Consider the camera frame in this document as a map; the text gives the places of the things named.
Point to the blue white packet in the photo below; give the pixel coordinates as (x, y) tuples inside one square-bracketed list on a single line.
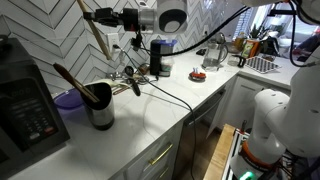
[(195, 70)]

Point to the steel container with blue lid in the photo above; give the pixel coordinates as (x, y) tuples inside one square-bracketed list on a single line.
[(158, 65)]

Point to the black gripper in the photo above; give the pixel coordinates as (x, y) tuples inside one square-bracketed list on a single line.
[(128, 18)]

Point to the purple plastic bowl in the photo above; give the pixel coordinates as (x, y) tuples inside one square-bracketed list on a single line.
[(68, 100)]

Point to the black handled kitchen utensil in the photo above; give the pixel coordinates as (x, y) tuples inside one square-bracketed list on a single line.
[(129, 72)]

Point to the wooden board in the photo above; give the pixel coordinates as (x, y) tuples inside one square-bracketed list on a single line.
[(219, 159)]

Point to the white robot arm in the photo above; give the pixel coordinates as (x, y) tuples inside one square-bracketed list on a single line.
[(281, 122)]

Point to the light wooden spoon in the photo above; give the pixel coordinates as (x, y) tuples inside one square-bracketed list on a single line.
[(95, 32)]

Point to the checkered drying mat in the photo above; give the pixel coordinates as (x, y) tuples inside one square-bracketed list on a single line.
[(261, 65)]

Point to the dark wooden spatula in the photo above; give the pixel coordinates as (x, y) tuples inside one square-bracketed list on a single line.
[(81, 88)]

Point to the glass pitcher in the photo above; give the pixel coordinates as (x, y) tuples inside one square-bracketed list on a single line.
[(216, 53)]

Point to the steel utensil holding bucket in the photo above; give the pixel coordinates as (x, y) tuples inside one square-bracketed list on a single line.
[(100, 114)]

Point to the black microwave oven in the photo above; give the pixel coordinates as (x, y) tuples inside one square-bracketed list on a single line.
[(30, 125)]

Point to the white wall outlet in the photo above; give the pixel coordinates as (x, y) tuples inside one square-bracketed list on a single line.
[(112, 39)]

